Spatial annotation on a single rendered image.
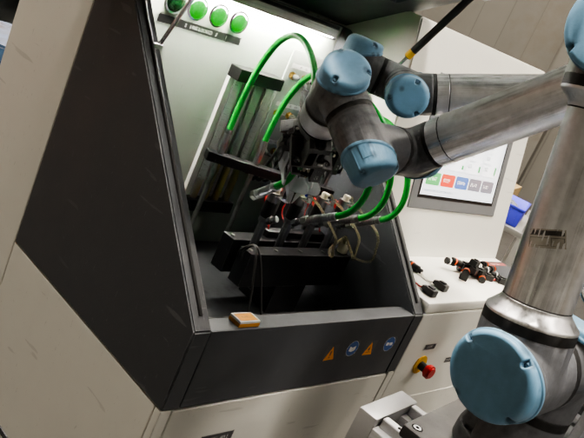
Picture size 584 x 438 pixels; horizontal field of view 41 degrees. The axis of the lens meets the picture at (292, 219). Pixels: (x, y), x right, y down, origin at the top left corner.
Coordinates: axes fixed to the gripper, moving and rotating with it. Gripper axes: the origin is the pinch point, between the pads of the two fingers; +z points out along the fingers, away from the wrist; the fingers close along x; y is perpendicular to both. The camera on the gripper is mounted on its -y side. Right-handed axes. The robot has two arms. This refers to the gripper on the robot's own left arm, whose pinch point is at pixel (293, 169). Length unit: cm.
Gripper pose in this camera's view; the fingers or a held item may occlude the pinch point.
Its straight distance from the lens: 143.6
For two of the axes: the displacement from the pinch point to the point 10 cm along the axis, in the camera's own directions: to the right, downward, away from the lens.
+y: -0.2, 9.0, -4.3
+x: 9.7, 1.1, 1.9
